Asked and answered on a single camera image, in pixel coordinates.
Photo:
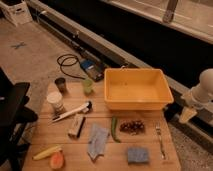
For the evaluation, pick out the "green plastic cup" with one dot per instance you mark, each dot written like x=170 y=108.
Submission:
x=87 y=86

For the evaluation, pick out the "grey metal post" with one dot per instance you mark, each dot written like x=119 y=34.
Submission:
x=170 y=10

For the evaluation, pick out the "silver fork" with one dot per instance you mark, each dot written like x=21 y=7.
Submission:
x=158 y=131

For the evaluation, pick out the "yellow corn cob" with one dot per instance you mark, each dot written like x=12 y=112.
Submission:
x=47 y=152

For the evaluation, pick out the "green bean pod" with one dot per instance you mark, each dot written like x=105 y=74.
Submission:
x=113 y=129

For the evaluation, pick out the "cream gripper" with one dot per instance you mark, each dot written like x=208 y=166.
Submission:
x=187 y=114

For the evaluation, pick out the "blue black power device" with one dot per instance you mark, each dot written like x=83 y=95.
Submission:
x=92 y=70

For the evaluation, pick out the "orange peach fruit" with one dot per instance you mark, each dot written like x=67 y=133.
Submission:
x=57 y=160

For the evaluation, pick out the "dark metal cup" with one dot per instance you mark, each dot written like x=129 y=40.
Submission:
x=61 y=84

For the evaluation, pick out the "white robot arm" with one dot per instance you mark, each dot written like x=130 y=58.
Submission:
x=198 y=96

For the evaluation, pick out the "bunch of dark grapes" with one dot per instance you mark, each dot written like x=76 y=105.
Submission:
x=133 y=127

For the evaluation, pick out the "light blue towel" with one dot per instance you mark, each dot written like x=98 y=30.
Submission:
x=97 y=141

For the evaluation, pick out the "white paper cup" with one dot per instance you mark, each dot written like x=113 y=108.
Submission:
x=55 y=99

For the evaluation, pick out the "blue sponge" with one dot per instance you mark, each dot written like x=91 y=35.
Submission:
x=137 y=155

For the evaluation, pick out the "black chair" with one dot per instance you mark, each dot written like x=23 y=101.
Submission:
x=14 y=116

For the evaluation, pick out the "yellow plastic bin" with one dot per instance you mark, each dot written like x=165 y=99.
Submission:
x=136 y=89

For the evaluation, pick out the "white storage box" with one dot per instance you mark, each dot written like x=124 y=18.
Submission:
x=17 y=14

